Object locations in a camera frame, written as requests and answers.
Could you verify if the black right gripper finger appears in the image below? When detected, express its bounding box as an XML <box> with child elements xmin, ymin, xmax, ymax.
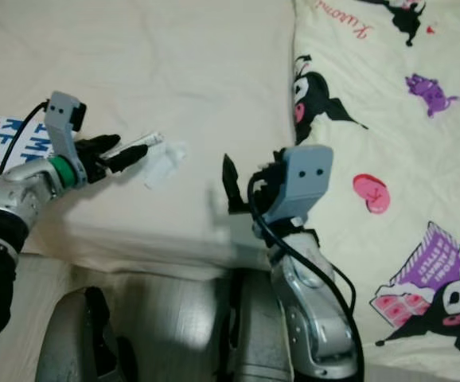
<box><xmin>222</xmin><ymin>152</ymin><xmax>245</xmax><ymax>215</ymax></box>

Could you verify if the white slim tube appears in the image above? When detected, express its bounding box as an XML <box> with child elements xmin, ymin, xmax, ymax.
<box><xmin>119</xmin><ymin>133</ymin><xmax>166</xmax><ymax>156</ymax></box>

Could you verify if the crumpled white tissue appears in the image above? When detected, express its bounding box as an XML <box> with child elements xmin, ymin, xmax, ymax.
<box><xmin>146</xmin><ymin>142</ymin><xmax>191</xmax><ymax>190</ymax></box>

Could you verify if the cream sheeted bed mattress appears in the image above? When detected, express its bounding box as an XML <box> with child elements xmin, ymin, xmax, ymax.
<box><xmin>0</xmin><ymin>0</ymin><xmax>302</xmax><ymax>275</ymax></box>

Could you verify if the grey robot right leg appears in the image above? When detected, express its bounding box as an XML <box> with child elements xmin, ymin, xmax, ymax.
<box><xmin>218</xmin><ymin>269</ymin><xmax>294</xmax><ymax>382</ymax></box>

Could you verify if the grey robot leg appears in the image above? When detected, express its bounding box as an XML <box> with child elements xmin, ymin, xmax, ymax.
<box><xmin>218</xmin><ymin>269</ymin><xmax>294</xmax><ymax>382</ymax></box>
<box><xmin>35</xmin><ymin>285</ymin><xmax>139</xmax><ymax>382</ymax></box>

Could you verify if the cream cartoon print blanket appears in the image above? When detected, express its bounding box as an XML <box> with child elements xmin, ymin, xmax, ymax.
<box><xmin>292</xmin><ymin>0</ymin><xmax>460</xmax><ymax>375</ymax></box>

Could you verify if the grey robot left leg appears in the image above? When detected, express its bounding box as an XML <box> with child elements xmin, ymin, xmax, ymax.
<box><xmin>35</xmin><ymin>285</ymin><xmax>139</xmax><ymax>382</ymax></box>

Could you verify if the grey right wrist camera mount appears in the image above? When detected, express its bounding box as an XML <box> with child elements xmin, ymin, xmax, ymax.
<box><xmin>262</xmin><ymin>143</ymin><xmax>334</xmax><ymax>232</ymax></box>

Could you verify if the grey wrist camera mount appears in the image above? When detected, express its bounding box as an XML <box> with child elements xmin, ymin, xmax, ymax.
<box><xmin>262</xmin><ymin>143</ymin><xmax>334</xmax><ymax>232</ymax></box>
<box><xmin>45</xmin><ymin>92</ymin><xmax>88</xmax><ymax>164</ymax></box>

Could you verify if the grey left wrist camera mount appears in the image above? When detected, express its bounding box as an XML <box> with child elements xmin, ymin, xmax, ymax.
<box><xmin>45</xmin><ymin>92</ymin><xmax>88</xmax><ymax>164</ymax></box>

